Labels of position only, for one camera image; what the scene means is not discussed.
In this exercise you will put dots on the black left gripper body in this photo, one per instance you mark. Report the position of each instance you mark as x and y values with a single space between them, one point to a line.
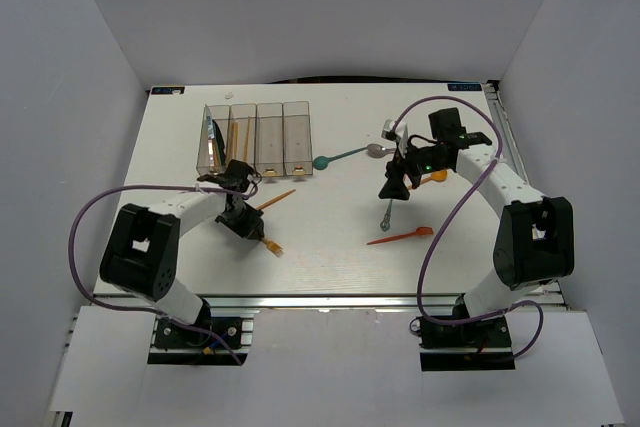
242 221

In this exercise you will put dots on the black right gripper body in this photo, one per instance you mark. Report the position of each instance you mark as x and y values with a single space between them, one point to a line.
419 162

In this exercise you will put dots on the orange plastic spoon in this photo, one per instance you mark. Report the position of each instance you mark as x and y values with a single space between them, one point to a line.
438 176

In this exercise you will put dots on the gold spoon ornate handle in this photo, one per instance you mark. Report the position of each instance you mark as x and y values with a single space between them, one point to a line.
385 223

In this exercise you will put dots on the orange fork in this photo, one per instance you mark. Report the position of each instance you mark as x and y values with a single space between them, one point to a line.
274 200
272 247

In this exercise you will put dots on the red-orange plastic fork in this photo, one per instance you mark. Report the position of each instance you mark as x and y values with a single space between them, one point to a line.
422 231

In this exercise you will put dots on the orange plastic knife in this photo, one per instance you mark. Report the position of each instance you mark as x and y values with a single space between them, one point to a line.
216 153

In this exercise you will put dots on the teal plastic spoon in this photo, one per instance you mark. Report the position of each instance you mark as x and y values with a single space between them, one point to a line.
322 162

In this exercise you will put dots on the black knife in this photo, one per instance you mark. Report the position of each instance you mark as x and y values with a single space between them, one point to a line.
217 136

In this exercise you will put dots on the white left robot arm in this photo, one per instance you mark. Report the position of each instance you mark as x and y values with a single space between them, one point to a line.
141 256

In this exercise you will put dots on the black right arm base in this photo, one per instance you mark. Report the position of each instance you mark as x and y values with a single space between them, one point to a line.
480 346

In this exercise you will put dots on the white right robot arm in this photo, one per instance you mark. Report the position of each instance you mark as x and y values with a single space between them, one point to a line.
474 162

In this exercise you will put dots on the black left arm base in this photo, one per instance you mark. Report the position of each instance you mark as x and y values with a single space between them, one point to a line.
173 345

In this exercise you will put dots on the black XDOF label right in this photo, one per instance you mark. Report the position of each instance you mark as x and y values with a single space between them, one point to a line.
464 87

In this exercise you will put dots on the black xdof label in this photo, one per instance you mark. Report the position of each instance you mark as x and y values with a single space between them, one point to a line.
464 87
167 90

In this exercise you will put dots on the clear four-slot utensil organizer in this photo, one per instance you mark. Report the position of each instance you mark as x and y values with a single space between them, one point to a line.
280 143

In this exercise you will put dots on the black XDOF label left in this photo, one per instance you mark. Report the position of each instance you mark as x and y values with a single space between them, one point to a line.
167 90

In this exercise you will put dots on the white front panel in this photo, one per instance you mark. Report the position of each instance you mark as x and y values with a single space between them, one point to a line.
341 368

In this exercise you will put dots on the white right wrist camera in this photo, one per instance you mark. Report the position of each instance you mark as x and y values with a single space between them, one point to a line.
396 131

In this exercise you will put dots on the aluminium frame rail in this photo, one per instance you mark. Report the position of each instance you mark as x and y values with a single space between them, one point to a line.
535 239

